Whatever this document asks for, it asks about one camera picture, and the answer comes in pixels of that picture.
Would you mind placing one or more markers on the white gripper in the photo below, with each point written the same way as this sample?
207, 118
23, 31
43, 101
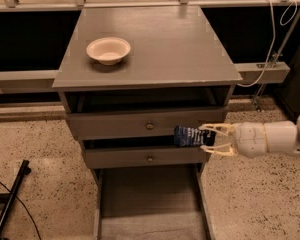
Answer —
249, 139

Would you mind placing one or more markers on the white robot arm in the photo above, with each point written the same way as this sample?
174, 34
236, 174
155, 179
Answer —
281, 137

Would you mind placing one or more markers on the grey middle drawer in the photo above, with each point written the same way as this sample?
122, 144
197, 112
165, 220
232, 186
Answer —
137, 157

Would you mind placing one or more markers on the grey wooden drawer cabinet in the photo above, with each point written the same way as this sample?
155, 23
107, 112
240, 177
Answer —
130, 98

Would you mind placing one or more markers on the brass top drawer knob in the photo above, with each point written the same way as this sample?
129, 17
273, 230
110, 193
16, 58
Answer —
149, 125

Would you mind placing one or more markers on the brass drawer knob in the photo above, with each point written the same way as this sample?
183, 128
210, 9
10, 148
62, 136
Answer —
150, 158
149, 125

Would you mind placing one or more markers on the brass middle drawer knob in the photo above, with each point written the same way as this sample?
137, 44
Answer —
150, 158

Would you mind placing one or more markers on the grey top drawer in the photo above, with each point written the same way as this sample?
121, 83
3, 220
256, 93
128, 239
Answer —
129, 124

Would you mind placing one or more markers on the grey open bottom drawer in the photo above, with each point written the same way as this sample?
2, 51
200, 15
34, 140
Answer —
152, 203

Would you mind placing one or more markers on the dark cabinet at right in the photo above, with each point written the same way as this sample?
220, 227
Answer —
288, 93

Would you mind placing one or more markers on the diagonal metal strut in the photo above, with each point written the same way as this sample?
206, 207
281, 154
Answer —
270, 64

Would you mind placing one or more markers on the beige paper bowl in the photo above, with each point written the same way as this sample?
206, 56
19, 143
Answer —
109, 50

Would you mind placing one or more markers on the black metal stand leg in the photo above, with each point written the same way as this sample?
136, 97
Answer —
7, 199

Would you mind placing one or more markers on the grey metal frame rail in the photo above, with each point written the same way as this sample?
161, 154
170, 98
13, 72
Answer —
23, 79

